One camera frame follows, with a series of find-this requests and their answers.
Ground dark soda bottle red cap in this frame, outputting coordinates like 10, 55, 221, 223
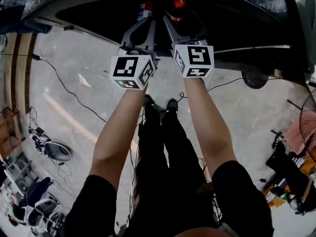
165, 0, 188, 23

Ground person's black shirt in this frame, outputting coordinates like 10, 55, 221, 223
63, 159, 275, 237

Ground black fan cable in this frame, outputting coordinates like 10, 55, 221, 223
178, 76, 280, 101

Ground person's right forearm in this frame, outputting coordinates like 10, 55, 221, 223
182, 76, 236, 163

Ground person's left forearm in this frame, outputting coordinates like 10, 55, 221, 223
91, 86, 149, 163

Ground wooden cabinet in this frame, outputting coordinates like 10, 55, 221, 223
0, 107, 26, 153

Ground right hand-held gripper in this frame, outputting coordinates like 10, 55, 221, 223
162, 13, 215, 79

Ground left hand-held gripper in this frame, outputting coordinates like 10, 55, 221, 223
109, 18, 158, 91

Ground black cable with adapter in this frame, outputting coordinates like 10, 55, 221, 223
0, 52, 107, 123

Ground person's shoe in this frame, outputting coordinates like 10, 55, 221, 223
166, 98, 179, 114
143, 94, 156, 109

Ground person's right shoe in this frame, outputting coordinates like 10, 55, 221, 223
166, 98, 179, 114

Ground person's left shoe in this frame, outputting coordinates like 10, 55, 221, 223
143, 94, 156, 109

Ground pink cloth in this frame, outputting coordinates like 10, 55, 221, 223
283, 109, 316, 156

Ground wooden bench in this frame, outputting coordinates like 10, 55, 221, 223
3, 32, 38, 114

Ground person's black trousers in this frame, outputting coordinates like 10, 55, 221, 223
122, 102, 223, 237

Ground spare hand-held gripper set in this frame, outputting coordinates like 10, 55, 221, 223
28, 126, 49, 156

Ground black mini fridge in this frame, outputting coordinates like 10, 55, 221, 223
21, 0, 316, 84

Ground black round-top case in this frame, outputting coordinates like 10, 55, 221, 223
44, 141, 73, 162

